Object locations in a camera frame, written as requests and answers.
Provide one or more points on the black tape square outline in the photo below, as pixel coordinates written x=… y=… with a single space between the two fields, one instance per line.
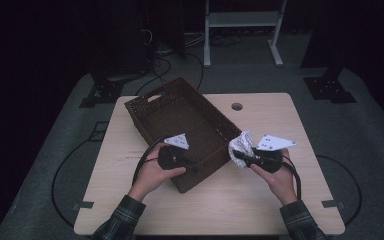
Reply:
x=95 y=133

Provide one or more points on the white cloth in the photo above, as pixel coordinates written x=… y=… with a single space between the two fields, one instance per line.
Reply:
x=241 y=143

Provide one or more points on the person's left hand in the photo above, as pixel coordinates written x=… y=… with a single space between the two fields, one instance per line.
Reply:
x=150 y=176

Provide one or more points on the black stand base plate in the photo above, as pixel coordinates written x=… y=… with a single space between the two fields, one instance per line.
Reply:
x=328 y=89
x=105 y=91

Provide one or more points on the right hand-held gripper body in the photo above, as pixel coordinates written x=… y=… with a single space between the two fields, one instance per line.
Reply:
x=270 y=161

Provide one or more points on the brown woven basket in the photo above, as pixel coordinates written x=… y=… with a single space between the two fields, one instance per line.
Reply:
x=180 y=120

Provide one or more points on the person's right hand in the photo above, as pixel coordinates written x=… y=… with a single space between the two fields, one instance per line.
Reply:
x=281 y=183

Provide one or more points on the grey tape strip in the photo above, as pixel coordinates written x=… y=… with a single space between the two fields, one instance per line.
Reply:
x=331 y=203
x=85 y=205

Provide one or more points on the white metal stand frame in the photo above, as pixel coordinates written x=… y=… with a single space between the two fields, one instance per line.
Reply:
x=243 y=19

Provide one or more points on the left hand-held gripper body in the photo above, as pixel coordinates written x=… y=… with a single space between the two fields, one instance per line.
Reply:
x=171 y=158

